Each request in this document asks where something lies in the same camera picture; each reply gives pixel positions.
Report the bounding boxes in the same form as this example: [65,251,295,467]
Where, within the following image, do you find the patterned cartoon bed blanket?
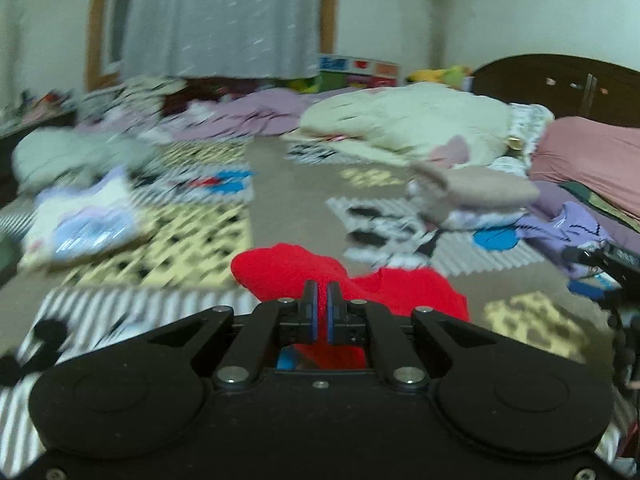
[0,129,640,478]

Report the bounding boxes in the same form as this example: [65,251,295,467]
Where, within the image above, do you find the white folded graphic shirt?
[18,167,151,270]

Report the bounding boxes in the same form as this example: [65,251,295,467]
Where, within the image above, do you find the yellow green plush toy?
[406,65,472,90]

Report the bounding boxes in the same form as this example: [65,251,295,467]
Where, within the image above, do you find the lilac folded garment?
[515,202,613,280]

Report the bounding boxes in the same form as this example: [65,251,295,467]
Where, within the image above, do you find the striped folded clothes pile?
[77,76,186,119]

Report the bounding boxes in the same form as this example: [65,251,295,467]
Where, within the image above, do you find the grey bundled garment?
[12,127,160,196]

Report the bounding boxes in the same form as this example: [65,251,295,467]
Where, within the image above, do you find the colourful cardboard box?
[317,54,399,92]

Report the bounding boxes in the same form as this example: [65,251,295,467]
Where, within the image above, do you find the pink blanket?
[528,117,639,219]

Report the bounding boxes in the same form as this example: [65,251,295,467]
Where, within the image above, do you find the grey speckled curtain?
[120,0,320,79]

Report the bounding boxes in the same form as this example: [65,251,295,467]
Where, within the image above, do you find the purple crumpled bedsheet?
[150,86,346,143]

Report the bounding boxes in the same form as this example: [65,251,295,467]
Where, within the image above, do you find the beige folded sweater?
[409,162,540,209]

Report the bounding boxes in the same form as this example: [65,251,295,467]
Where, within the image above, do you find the white patterned folded garment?
[407,179,526,231]

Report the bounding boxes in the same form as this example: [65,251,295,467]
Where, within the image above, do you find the dark wooden headboard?
[471,54,640,128]

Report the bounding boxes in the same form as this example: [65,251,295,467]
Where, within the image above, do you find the red knit sweater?
[230,244,470,370]

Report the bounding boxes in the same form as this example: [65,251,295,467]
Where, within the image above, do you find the cream fluffy blanket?
[295,82,512,166]

